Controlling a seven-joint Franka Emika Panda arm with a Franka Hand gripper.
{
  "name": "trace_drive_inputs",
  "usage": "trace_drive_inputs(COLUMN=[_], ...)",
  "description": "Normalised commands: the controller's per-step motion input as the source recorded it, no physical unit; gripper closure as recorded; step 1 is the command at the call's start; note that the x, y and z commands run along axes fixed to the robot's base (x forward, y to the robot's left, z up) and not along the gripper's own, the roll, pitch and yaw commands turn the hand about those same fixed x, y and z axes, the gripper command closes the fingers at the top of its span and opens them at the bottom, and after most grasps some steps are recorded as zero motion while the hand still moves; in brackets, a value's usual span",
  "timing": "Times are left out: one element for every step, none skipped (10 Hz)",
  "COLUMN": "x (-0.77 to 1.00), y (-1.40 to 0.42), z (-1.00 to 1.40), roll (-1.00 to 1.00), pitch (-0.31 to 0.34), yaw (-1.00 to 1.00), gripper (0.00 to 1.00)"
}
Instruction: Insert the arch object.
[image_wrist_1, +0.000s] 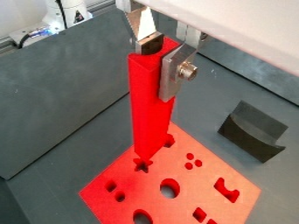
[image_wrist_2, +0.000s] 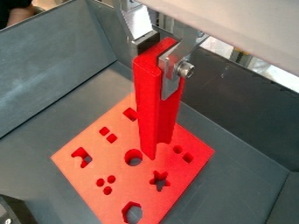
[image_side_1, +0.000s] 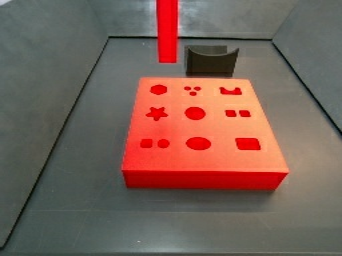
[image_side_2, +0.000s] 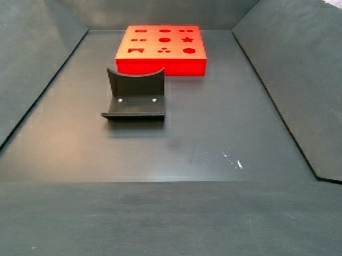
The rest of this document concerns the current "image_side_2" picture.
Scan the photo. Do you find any red shape sorter block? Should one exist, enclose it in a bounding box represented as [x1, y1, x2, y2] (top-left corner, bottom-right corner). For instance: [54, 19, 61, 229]
[114, 25, 207, 76]

